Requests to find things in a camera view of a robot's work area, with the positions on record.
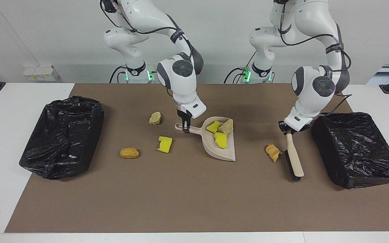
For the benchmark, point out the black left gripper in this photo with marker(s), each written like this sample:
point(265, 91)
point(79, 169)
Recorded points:
point(285, 126)

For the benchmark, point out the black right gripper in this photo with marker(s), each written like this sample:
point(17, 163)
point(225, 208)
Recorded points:
point(185, 118)

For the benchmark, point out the striped toy croissant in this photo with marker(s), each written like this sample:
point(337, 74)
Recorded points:
point(273, 152)

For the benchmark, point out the yellow green sponge piece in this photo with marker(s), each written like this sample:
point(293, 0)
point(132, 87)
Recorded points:
point(213, 127)
point(221, 140)

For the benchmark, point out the notched yellow sponge piece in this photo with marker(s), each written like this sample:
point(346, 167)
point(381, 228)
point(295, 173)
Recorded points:
point(164, 144)

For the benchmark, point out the beige brush with black bristles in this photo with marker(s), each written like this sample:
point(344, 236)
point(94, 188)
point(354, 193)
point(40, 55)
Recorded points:
point(295, 162)

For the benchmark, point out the pale toy bread chunk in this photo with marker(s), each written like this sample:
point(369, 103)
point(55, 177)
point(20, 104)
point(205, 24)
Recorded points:
point(155, 118)
point(227, 126)

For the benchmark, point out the beige plastic dustpan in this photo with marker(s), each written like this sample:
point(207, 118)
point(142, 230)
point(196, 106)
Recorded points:
point(221, 154)

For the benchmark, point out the brown toy bun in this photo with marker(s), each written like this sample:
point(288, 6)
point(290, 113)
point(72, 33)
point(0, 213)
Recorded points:
point(129, 153)

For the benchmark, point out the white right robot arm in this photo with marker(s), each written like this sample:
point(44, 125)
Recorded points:
point(181, 84)

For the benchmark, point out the boxy black bag lined bin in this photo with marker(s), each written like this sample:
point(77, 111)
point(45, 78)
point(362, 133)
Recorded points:
point(356, 148)

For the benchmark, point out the crumpled black bag lined bin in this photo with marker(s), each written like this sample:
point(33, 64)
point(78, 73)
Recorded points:
point(62, 141)

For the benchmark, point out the brown table mat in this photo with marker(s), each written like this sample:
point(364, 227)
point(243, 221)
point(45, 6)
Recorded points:
point(147, 202)

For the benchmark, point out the white wall socket box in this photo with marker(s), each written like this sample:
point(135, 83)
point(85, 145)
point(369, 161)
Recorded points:
point(41, 73)

